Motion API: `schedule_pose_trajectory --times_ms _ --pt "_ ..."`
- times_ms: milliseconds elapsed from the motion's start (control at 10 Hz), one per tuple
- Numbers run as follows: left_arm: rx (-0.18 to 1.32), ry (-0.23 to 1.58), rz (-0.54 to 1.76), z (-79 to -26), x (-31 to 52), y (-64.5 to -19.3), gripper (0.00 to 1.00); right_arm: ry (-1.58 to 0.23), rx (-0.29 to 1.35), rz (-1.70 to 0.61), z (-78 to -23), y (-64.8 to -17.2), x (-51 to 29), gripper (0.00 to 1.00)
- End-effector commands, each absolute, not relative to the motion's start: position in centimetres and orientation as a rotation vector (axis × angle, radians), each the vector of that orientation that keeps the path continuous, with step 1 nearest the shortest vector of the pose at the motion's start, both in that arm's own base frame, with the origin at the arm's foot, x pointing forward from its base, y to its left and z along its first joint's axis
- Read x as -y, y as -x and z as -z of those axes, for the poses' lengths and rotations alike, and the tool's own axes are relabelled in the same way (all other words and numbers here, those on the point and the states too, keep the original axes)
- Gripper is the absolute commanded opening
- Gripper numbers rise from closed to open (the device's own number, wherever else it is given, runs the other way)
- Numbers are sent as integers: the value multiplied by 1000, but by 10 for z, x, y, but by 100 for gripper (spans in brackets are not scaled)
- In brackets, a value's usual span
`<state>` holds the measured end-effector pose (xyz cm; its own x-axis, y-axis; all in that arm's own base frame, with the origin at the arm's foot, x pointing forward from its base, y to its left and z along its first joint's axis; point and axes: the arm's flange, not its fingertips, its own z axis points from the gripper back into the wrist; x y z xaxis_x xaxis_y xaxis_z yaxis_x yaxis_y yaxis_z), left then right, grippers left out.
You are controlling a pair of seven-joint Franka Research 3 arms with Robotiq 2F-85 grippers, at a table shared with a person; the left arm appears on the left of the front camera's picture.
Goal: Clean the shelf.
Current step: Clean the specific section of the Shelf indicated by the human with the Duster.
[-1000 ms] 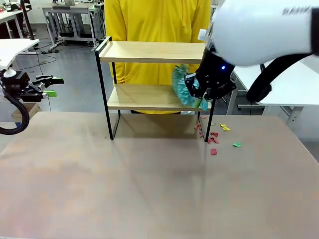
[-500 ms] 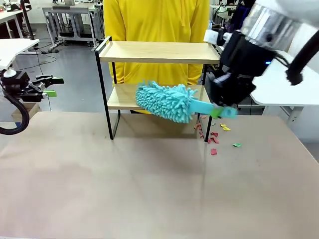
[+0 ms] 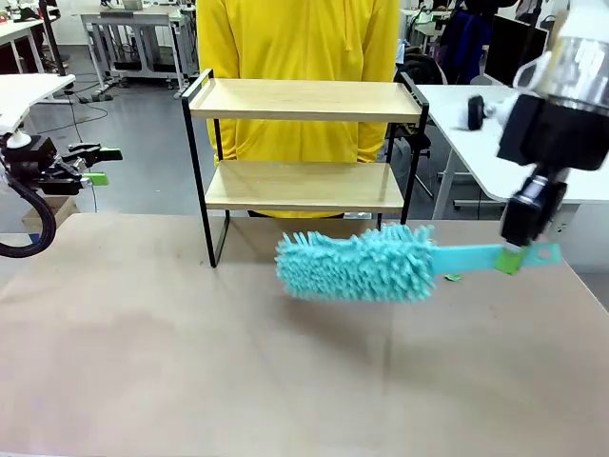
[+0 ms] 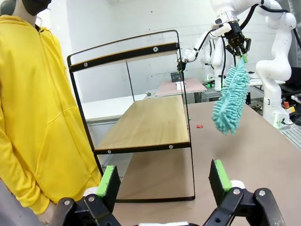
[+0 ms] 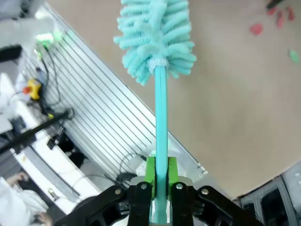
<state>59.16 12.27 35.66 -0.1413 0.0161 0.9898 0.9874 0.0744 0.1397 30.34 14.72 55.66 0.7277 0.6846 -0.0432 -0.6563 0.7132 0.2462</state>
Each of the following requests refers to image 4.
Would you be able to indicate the person's right hand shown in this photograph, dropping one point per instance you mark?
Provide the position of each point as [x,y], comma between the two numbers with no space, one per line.
[48,213]

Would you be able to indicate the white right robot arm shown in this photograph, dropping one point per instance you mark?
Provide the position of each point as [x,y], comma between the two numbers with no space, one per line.
[272,68]

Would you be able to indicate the black face mask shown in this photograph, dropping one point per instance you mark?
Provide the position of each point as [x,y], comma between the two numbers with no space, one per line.
[35,5]

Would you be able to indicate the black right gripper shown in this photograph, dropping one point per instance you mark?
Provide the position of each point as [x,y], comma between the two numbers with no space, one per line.
[235,31]

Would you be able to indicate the red crumpled paper scrap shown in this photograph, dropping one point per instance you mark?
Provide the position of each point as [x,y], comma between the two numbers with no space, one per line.
[200,126]

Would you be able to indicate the person's right forearm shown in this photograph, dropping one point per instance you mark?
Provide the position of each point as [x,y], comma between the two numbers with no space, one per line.
[30,188]

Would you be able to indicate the teal microfiber duster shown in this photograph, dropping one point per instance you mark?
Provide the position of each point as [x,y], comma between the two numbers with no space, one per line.
[231,101]

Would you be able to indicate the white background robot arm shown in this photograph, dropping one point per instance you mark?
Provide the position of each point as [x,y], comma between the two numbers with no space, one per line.
[217,54]

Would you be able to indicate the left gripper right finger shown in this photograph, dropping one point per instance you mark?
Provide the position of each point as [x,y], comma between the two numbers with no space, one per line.
[219,181]

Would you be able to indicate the person in yellow hoodie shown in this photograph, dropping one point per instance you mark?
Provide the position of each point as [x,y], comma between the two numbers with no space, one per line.
[30,82]

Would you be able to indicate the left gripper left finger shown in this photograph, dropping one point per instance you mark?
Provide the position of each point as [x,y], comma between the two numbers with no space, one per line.
[110,186]

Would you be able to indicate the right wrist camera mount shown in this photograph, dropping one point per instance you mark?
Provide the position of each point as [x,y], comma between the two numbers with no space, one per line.
[222,28]

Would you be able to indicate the two-tier wooden shelf black frame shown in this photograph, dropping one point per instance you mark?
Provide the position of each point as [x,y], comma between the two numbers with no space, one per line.
[150,122]

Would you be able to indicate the small white box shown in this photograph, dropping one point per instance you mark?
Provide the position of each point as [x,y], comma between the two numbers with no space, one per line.
[179,86]

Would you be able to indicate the pink-topped table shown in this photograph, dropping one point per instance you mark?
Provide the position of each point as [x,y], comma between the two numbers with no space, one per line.
[190,84]

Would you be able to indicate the red emergency stop button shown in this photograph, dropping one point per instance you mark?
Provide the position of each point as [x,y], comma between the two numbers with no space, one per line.
[286,103]

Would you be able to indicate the dark calibration board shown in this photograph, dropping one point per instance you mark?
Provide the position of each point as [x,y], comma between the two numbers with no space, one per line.
[175,77]

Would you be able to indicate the large white desk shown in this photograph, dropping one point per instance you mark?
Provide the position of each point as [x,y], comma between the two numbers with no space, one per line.
[105,106]

